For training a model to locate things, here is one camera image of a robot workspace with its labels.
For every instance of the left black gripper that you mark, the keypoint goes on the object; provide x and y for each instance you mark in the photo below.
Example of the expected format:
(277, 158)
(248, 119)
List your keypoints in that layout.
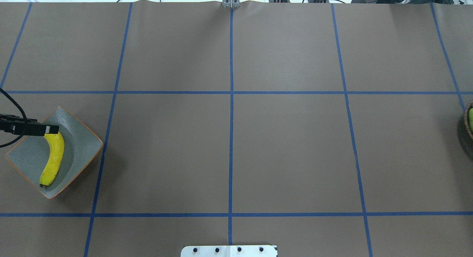
(29, 128)

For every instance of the grey square plate orange rim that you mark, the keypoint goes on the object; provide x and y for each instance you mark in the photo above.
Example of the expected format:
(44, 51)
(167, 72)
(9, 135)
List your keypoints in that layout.
(82, 145)

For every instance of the wicker fruit basket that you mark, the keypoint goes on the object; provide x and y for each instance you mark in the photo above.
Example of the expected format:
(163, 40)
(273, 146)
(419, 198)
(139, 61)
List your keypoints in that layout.
(467, 120)

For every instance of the blue tape line lengthwise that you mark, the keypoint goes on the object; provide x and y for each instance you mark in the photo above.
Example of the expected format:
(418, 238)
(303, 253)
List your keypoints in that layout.
(231, 129)

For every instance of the green pear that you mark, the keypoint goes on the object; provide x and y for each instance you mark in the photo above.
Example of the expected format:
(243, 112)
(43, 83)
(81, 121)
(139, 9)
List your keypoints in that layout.
(470, 118)

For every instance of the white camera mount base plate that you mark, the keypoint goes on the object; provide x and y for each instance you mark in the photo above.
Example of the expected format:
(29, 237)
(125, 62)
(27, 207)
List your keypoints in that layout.
(230, 251)

